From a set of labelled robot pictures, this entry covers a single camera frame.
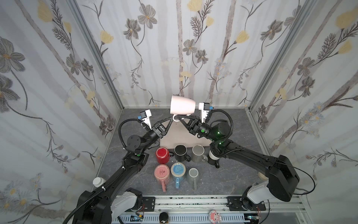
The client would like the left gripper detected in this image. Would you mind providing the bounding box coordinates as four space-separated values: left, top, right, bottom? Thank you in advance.
139 118 172 155

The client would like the pale pink mug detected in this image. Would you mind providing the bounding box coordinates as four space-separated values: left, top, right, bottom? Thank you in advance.
170 95 196 122

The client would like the grey-green mug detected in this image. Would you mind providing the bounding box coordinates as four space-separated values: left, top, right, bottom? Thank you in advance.
192 145 208 163

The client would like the small grey mug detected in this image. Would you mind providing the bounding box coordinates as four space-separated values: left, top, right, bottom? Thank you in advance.
186 168 200 190

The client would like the black mug white base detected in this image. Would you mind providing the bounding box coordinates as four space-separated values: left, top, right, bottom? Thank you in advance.
208 150 220 169

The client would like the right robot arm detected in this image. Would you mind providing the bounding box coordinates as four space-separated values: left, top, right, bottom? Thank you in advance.
176 109 300 210

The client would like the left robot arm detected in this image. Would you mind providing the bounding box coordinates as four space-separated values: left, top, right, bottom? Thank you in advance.
64 117 173 224

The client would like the red mug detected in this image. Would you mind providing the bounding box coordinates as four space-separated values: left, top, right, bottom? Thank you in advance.
156 147 170 164

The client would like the black mug white rim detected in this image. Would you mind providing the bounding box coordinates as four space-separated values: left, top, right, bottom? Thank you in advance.
174 144 192 162

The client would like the blue butterfly mug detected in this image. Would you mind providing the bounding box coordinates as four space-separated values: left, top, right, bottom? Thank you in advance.
171 162 186 189

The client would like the beige plastic tray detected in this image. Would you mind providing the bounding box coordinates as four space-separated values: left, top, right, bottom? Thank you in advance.
160 121 211 149

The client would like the pink cartoon sticker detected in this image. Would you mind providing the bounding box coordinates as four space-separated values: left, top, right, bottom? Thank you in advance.
208 210 221 224

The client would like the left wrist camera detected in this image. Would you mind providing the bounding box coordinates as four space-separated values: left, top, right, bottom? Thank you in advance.
138 109 152 130

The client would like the white cable duct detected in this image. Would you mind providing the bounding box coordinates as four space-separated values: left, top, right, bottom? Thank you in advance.
120 213 250 224

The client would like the black corrugated cable hose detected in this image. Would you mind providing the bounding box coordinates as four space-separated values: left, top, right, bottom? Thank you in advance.
62 184 108 224

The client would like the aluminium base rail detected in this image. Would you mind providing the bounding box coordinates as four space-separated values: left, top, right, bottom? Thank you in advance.
111 195 305 224

